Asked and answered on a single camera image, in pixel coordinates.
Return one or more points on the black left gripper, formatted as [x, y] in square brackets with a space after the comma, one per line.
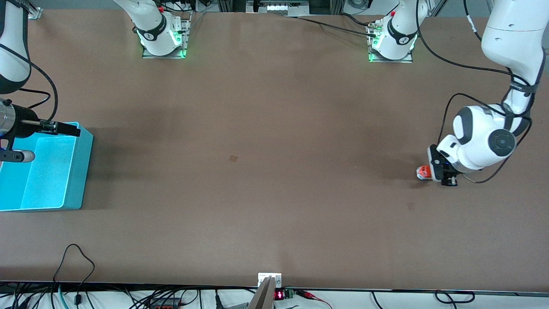
[448, 174]

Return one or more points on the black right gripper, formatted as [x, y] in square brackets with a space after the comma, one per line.
[25, 121]

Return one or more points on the orange toy bus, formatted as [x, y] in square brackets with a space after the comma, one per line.
[423, 172]

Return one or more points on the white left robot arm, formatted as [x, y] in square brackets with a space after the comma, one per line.
[510, 25]

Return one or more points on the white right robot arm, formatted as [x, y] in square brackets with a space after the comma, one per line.
[152, 30]

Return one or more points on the blue plastic box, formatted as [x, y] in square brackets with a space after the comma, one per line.
[47, 180]

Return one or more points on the red power strip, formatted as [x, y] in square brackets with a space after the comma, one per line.
[165, 305]

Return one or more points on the circuit board with red display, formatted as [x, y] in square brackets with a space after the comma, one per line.
[279, 295]

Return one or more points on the white mounting plate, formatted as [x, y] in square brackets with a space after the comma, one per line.
[262, 277]

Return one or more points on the silver equipment with white lights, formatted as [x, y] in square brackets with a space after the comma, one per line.
[279, 7]

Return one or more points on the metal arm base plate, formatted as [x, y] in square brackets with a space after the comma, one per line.
[407, 60]
[185, 34]

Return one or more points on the aluminium frame profile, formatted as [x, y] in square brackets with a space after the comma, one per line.
[35, 13]

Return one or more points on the grey metal mount bar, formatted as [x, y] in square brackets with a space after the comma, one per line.
[263, 296]

